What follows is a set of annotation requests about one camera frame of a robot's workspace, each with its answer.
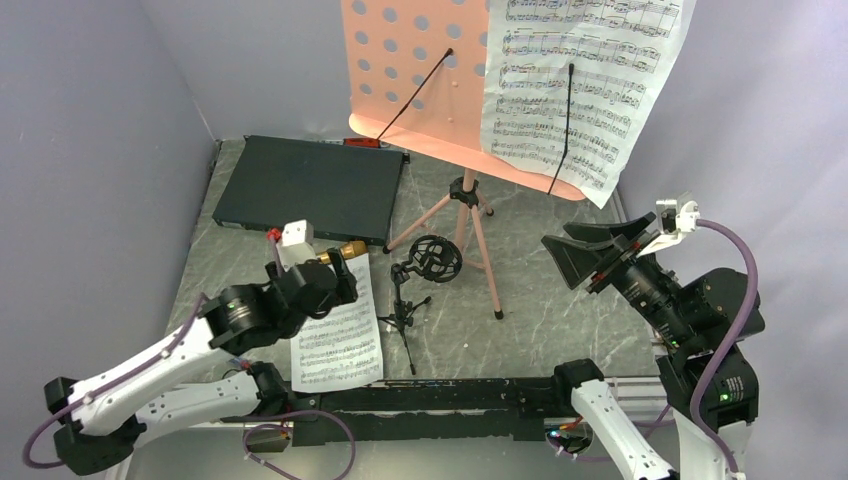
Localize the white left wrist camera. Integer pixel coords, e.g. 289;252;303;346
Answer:
266;219;317;273

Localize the aluminium front rail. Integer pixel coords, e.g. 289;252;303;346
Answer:
120;377;707;429

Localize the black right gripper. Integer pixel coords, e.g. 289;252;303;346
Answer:
541;209;695;344

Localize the black flat equipment box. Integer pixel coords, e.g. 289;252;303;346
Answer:
212;135;410;246

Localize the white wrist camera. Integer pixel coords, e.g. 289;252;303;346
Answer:
266;219;317;273
638;191;700;257

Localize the gold microphone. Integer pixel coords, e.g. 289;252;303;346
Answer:
317;240;368;264

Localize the printed sheet music page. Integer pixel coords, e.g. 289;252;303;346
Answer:
290;254;384;394

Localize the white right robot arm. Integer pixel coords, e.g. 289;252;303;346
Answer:
542;202;765;479

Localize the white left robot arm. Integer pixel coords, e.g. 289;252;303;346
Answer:
44;248;358;476

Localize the black microphone tripod stand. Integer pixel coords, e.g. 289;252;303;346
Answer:
377;235;464;376

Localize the pink perforated music stand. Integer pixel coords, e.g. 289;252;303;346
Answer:
341;0;584;319

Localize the aluminium rail right edge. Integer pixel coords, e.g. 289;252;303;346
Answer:
591;139;727;480

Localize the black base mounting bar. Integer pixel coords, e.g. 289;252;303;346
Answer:
225;377;578;446

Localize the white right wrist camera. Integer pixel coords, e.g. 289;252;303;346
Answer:
638;191;700;257

